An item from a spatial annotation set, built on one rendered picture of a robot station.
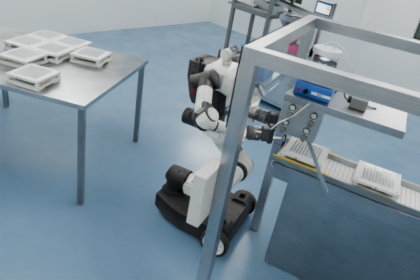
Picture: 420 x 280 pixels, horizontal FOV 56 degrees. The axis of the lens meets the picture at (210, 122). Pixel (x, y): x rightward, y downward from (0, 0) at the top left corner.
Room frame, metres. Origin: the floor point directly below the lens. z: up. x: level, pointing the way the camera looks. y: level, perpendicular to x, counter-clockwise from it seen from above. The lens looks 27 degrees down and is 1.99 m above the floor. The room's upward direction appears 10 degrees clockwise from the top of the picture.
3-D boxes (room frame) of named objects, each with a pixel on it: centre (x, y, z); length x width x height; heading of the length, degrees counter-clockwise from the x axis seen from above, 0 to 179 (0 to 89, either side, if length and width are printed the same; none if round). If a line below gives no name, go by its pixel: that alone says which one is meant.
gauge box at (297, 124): (2.00, -0.49, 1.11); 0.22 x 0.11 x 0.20; 68
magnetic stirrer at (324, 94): (2.07, -0.55, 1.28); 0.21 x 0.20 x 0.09; 158
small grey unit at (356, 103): (1.97, -0.75, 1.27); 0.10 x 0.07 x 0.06; 68
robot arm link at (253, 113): (2.32, -0.27, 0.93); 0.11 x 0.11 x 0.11; 60
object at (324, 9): (4.89, -1.11, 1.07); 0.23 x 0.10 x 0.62; 53
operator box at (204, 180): (1.40, -0.03, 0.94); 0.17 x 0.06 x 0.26; 158
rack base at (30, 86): (2.44, 1.24, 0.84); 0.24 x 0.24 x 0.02; 78
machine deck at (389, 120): (2.05, -0.73, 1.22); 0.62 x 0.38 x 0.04; 68
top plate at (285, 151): (2.09, -0.60, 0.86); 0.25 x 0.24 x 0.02; 158
